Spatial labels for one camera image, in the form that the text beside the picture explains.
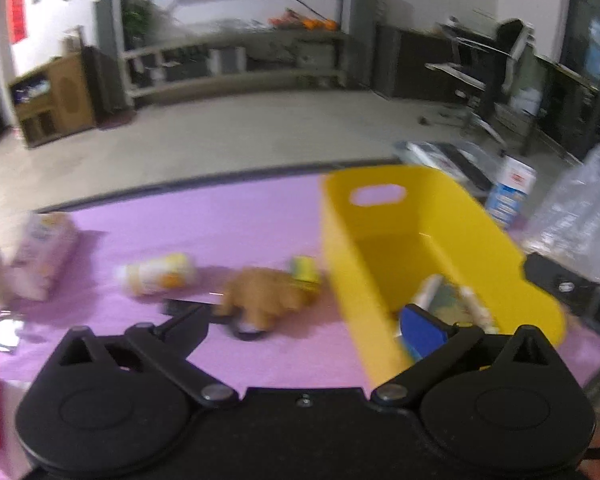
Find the cartoon print tissue pack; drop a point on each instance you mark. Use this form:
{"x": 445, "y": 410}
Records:
{"x": 45, "y": 255}

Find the wooden cabinet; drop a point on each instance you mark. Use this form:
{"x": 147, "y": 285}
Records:
{"x": 65, "y": 95}

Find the blue and white milk carton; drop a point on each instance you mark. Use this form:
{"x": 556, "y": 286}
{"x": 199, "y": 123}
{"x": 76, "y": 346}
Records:
{"x": 510, "y": 190}

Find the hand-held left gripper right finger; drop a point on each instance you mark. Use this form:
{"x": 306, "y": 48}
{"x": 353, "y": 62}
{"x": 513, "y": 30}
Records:
{"x": 422, "y": 332}

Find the cream bottle with yellow label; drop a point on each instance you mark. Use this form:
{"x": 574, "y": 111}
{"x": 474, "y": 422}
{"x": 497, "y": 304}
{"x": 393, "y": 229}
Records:
{"x": 160, "y": 272}

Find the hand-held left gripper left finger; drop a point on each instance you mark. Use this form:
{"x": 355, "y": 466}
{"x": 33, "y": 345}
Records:
{"x": 192, "y": 322}

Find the tall dark floor speaker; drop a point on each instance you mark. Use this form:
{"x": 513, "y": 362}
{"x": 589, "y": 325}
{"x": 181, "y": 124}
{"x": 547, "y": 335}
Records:
{"x": 362, "y": 30}
{"x": 110, "y": 60}

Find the green potted plant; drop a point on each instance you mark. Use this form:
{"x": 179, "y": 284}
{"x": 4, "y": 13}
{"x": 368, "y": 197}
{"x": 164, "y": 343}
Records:
{"x": 137, "y": 20}

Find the brown plush bear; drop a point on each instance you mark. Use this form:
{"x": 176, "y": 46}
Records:
{"x": 265, "y": 295}

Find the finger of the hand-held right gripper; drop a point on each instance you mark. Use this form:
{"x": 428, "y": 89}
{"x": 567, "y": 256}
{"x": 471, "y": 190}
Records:
{"x": 555, "y": 277}

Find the black office chair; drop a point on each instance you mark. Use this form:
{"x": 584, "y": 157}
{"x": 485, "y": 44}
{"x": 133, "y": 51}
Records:
{"x": 510, "y": 60}

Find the orange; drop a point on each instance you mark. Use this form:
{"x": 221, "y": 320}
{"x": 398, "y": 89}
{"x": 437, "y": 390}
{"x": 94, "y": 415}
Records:
{"x": 310, "y": 22}
{"x": 330, "y": 24}

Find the grey television stand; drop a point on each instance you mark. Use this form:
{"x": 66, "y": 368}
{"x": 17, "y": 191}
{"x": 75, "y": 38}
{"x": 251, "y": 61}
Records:
{"x": 240, "y": 77}

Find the small yellow can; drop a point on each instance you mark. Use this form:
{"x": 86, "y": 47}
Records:
{"x": 305, "y": 270}

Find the black cabinet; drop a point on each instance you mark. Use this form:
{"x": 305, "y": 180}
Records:
{"x": 410, "y": 60}

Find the clear plastic bag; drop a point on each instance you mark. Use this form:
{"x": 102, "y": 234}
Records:
{"x": 580, "y": 210}

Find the red wall couplet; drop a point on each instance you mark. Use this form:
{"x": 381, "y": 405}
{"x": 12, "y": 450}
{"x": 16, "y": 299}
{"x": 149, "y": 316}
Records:
{"x": 17, "y": 5}

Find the yellow plastic basket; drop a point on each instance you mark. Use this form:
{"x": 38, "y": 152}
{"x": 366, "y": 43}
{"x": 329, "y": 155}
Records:
{"x": 380, "y": 220}

